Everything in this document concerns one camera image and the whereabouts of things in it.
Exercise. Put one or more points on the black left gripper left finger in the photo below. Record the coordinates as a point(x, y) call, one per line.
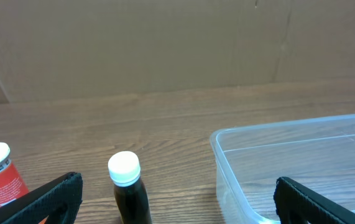
point(56, 202)

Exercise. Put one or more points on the dark bottle white cap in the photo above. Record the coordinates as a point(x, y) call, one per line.
point(129, 190)

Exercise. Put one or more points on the clear plastic container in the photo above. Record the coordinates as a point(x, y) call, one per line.
point(319, 153)

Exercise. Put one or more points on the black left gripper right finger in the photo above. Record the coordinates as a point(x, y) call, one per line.
point(297, 204)

